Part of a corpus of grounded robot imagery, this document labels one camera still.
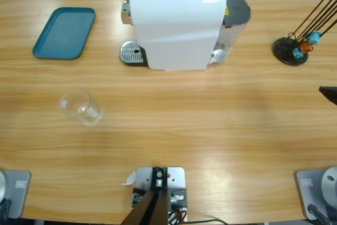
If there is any black capsule holder with rods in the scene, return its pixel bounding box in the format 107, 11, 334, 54
272, 0, 337, 66

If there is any teal plastic tray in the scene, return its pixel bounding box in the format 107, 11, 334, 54
32, 7, 96, 61

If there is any white block with dark post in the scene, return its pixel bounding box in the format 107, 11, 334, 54
121, 166, 188, 225

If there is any light blue coffee capsule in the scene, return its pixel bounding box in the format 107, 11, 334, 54
308, 31, 322, 44

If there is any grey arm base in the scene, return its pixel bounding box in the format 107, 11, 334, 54
0, 170, 32, 219
294, 166, 337, 220

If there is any black base cable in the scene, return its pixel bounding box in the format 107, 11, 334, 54
0, 199, 13, 220
307, 204, 331, 225

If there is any white capsule coffee machine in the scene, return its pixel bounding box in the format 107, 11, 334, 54
120, 0, 227, 72

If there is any black cable at mount block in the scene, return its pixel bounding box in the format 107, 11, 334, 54
188, 218, 229, 225

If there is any white paper tag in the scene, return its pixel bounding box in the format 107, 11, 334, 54
121, 171, 137, 186

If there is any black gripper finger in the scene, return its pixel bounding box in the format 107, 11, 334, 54
319, 86, 337, 106

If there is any clear drinking glass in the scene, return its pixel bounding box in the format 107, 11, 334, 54
58, 89, 102, 126

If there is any clear water tank dark lid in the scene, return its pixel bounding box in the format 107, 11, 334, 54
207, 0, 252, 65

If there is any orange coffee capsule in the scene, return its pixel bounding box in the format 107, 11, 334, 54
300, 41, 314, 53

